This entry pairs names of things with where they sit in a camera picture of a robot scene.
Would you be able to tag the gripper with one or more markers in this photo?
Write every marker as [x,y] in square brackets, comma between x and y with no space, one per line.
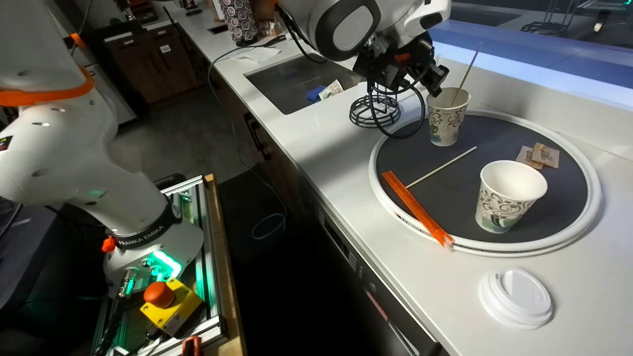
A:
[390,64]

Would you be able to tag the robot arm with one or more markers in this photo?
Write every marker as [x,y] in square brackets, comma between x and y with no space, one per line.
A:
[59,148]

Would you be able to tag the patterned paper cup in sink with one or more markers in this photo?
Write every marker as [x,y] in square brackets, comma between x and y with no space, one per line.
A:
[331,89]

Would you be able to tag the wooden chopstick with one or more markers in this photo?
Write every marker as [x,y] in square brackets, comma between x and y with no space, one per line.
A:
[467,71]
[440,168]

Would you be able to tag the patterned paper coffee cup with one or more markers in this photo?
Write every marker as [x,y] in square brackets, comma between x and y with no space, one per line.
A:
[502,202]
[446,121]

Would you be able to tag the orange chopstick wrapper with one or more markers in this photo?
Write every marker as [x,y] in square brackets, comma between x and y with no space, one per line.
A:
[415,207]

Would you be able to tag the white plastic cup lid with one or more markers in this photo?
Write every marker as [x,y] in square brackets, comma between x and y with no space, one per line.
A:
[516,298]

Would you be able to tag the blue sponge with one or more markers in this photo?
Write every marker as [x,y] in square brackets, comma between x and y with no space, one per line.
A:
[315,94]

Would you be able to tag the sink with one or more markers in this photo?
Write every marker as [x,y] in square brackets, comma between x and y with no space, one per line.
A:
[287,84]

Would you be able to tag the white paper napkin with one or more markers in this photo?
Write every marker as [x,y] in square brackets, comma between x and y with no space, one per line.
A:
[254,54]

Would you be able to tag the round black tray white rim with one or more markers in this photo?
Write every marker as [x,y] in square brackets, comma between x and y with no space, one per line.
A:
[460,198]

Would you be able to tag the patterned tall tumbler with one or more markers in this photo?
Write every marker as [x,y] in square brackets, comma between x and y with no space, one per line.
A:
[240,20]

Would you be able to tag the brown sugar packet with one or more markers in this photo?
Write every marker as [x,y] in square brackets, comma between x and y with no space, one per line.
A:
[546,155]
[525,157]

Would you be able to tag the dishwasher door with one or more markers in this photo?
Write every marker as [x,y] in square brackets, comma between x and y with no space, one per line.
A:
[366,291]

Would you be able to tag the brown wooden cabinet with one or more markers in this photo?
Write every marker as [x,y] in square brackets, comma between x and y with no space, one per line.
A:
[148,64]

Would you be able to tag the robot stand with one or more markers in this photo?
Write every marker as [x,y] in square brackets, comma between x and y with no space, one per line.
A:
[217,247]

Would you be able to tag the yellow emergency stop button box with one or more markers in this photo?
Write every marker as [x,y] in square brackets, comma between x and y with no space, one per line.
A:
[173,309]

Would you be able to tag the orange clamp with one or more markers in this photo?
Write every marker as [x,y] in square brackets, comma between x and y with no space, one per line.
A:
[192,346]

